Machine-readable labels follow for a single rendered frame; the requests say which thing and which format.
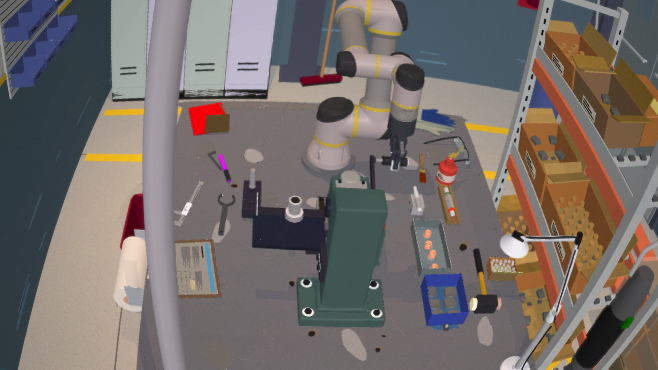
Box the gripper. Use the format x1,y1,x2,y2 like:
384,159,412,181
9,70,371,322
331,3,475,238
386,114,416,171

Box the green press body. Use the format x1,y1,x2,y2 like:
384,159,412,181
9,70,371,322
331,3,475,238
296,170,390,329

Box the dark navy press nest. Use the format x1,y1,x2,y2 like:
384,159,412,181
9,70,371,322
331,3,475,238
241,179,330,254

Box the blue work gloves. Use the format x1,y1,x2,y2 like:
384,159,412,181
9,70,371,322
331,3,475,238
415,108,458,136

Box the red bottle with white label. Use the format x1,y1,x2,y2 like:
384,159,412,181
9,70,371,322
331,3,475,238
435,156,459,187

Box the clear safety glasses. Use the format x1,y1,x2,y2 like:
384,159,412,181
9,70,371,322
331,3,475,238
423,135,472,167

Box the wooden tray with tube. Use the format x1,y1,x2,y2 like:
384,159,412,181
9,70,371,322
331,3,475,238
437,184,462,226

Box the grey parts tray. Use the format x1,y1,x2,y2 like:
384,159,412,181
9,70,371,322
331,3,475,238
410,218,454,278

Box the white desk lamp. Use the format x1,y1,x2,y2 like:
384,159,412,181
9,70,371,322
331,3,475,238
498,229,585,370

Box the blue parts bin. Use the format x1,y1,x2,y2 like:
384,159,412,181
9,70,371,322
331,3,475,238
419,272,471,331

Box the small open cardboard box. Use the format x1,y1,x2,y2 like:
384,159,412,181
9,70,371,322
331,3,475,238
485,255,542,283

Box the grey and orange shelf rack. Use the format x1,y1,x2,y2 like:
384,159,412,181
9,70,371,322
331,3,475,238
490,0,658,370

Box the pale lilac locker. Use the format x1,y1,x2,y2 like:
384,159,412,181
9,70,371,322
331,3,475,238
223,0,279,100

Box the dark grey open wrench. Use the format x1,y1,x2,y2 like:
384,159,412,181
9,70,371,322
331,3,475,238
216,193,237,238

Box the red and brown box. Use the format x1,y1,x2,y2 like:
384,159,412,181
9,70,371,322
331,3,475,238
187,102,232,137

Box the pale green locker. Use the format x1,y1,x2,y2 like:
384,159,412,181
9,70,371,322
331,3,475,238
109,0,151,102
182,0,234,99

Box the wooden framed chart board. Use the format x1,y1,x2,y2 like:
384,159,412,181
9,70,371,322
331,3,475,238
174,238,223,300

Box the grey curved pipe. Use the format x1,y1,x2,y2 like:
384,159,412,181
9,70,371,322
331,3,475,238
141,0,193,370

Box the rack with blue bins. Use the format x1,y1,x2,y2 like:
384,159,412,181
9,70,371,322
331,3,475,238
0,0,79,100

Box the white small bracket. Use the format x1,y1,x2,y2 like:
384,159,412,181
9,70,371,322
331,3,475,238
409,185,426,218

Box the red broom with wooden handle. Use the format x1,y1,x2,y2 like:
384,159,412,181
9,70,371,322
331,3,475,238
298,0,344,88

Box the grey rocker pedestal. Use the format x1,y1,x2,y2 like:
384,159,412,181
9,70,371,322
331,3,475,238
285,195,306,224

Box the black mallet with yellow handle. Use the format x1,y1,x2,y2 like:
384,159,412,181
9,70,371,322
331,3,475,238
468,248,503,315

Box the grey and black handle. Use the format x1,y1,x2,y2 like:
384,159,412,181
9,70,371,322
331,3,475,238
561,264,656,370

